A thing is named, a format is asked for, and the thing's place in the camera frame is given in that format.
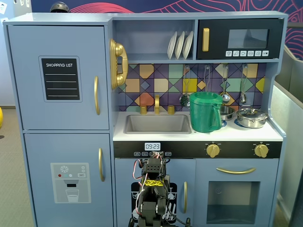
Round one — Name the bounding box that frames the blue dishwasher door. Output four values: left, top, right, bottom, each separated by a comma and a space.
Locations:
115, 158, 196, 227

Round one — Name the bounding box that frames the white toy plate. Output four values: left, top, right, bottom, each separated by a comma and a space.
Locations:
174, 30, 186, 60
167, 31, 178, 60
182, 30, 194, 59

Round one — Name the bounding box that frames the blue ice dispenser fridge door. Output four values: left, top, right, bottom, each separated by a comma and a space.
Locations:
23, 133, 114, 227

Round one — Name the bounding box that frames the steel pot with lid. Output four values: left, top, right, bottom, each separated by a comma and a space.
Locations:
236, 105, 269, 129

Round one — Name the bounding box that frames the gold microwave handle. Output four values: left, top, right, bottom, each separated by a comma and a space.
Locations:
202, 27, 210, 52

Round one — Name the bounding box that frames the black microwave door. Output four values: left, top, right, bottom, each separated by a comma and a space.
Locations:
196, 18, 284, 60

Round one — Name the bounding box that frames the gold oven handle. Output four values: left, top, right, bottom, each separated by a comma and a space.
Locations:
216, 167, 256, 175

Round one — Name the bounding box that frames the gold dishwasher handle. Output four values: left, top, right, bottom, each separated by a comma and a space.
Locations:
182, 181, 188, 214

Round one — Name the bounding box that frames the steel hanging spatula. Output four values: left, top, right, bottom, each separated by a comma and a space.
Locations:
203, 65, 211, 93

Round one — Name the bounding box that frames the open steel pot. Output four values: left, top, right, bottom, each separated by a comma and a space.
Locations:
219, 105, 236, 122

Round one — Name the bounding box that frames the blue shopping list fridge door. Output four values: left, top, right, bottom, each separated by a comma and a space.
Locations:
7, 25, 110, 131

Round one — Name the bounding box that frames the green plastic pitcher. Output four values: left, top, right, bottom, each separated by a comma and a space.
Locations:
189, 91, 224, 133

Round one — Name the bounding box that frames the long gold fridge door handle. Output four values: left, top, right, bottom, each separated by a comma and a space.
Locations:
94, 75, 101, 116

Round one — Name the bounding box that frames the steel ladle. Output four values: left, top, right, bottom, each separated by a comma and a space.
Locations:
220, 65, 231, 104

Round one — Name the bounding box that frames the gold stove knob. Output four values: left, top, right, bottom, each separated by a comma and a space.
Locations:
254, 143, 269, 158
205, 143, 221, 158

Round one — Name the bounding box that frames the grey toy sink basin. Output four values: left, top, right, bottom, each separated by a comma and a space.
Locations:
123, 114, 192, 135

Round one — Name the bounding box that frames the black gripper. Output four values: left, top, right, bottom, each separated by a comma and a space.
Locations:
149, 150, 165, 159

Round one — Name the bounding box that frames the steel hanging spoon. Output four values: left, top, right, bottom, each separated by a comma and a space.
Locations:
239, 64, 248, 104

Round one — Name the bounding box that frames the black helmet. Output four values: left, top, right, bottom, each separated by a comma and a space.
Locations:
49, 1, 71, 13

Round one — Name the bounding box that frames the gold toy telephone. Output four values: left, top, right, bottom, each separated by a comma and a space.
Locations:
108, 38, 129, 90

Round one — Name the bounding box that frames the blue oven door with window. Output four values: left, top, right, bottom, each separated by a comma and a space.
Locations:
196, 158, 279, 227

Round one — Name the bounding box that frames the steel slotted spoon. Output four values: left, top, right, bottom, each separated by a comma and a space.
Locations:
179, 65, 191, 107

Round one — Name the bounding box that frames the blue toy kitchen unit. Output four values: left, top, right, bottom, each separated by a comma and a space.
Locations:
2, 10, 289, 227

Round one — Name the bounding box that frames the grey partition panel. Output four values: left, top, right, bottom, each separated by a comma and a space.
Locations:
272, 44, 303, 227

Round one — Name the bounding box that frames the short gold fridge door handle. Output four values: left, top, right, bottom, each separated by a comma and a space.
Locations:
98, 148, 106, 182

